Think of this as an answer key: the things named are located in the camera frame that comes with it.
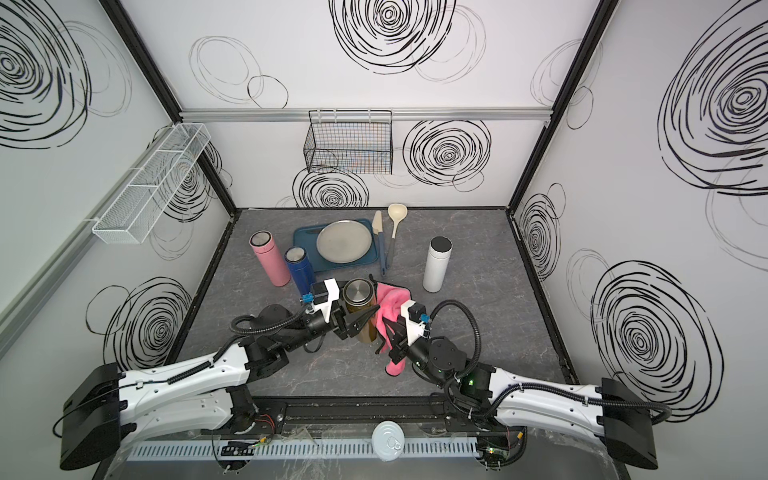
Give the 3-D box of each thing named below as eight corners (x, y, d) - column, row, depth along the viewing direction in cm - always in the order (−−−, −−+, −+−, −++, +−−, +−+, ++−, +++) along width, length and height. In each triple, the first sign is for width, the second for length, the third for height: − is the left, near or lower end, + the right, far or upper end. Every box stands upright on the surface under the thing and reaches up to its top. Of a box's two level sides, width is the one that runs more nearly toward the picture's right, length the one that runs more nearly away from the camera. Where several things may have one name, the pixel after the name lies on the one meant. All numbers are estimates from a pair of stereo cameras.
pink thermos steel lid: (268, 286, 99) (245, 248, 83) (273, 269, 103) (252, 230, 87) (287, 286, 99) (268, 248, 83) (292, 269, 103) (274, 230, 87)
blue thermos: (299, 300, 96) (281, 262, 80) (303, 285, 100) (286, 246, 83) (317, 300, 96) (302, 262, 80) (319, 285, 100) (306, 246, 83)
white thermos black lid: (423, 292, 98) (430, 253, 81) (421, 275, 102) (428, 235, 86) (443, 292, 98) (454, 253, 81) (440, 275, 102) (451, 235, 86)
